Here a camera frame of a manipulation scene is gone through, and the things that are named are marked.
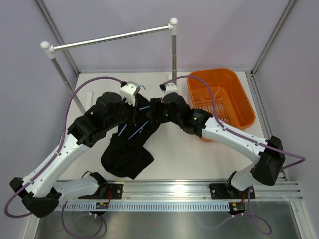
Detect orange plastic basket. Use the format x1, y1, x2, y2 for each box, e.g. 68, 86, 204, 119
187, 68, 256, 130

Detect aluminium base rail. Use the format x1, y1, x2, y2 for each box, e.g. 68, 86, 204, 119
109, 180, 303, 202

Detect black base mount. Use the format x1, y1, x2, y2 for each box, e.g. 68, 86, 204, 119
208, 183, 256, 200
79, 183, 123, 200

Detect white slotted cable duct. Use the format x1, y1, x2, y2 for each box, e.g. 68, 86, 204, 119
55, 200, 230, 212

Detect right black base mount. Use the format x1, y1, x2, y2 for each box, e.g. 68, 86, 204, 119
208, 183, 256, 200

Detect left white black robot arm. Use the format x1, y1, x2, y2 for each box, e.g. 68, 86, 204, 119
9, 92, 136, 218

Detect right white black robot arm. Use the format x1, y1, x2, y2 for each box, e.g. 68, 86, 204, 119
147, 93, 285, 198

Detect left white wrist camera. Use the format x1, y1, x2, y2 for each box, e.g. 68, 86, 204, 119
119, 81, 141, 97

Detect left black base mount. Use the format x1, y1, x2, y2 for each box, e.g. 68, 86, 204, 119
79, 183, 123, 200

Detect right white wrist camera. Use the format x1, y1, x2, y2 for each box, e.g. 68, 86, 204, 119
159, 83, 178, 95

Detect blue wire hanger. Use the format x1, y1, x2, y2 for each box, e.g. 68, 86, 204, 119
118, 92, 150, 139

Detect black shorts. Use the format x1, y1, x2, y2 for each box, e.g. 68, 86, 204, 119
100, 93, 161, 180

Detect silver white clothes rack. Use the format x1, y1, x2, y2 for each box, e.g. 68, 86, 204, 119
40, 17, 184, 120

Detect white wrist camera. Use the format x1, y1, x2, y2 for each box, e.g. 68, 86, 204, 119
119, 81, 141, 97
159, 83, 178, 95

